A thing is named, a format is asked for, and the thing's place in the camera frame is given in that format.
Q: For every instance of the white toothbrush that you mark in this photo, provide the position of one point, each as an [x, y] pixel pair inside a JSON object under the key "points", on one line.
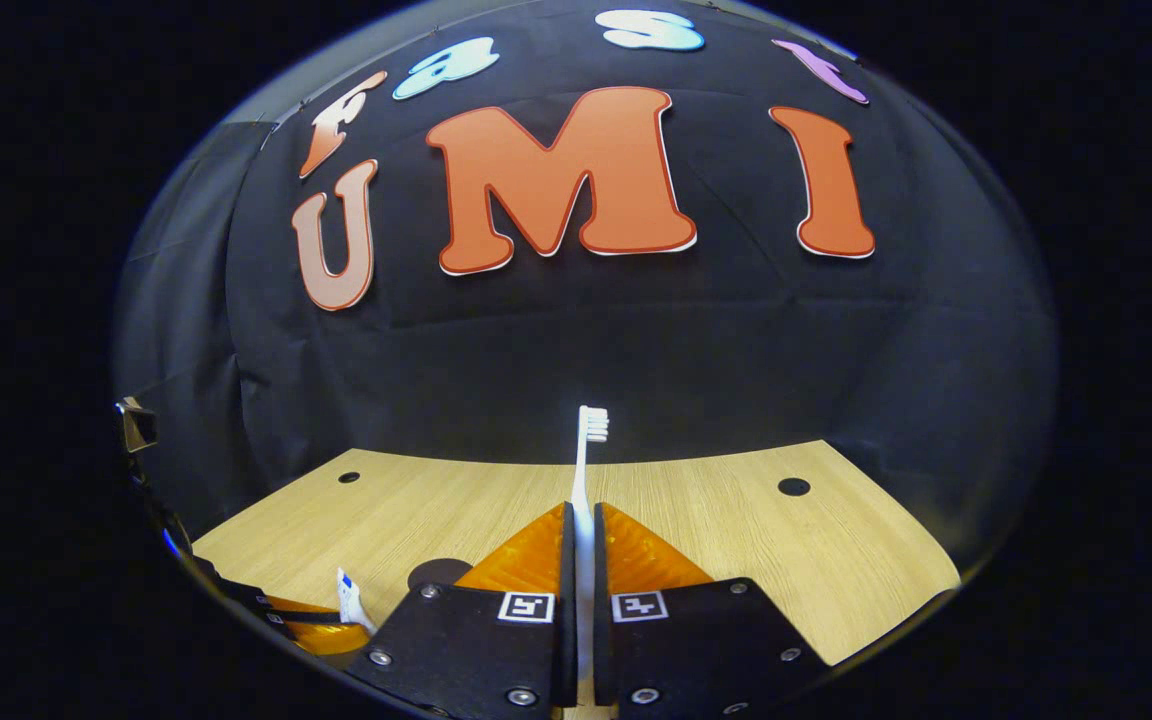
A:
{"points": [[584, 560]]}

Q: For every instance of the dark brown round coaster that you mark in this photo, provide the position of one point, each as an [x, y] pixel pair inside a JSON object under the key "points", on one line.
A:
{"points": [[434, 573]]}

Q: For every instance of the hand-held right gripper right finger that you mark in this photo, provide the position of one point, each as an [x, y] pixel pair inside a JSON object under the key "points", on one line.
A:
{"points": [[600, 640]]}

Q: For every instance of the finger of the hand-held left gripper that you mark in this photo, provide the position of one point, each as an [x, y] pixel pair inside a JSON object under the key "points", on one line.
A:
{"points": [[306, 606], [331, 640]]}

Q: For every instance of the wooden desktop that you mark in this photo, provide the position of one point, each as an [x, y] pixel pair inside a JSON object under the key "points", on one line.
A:
{"points": [[736, 520]]}

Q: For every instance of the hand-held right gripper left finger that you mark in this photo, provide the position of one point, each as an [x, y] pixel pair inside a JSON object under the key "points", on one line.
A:
{"points": [[569, 640]]}

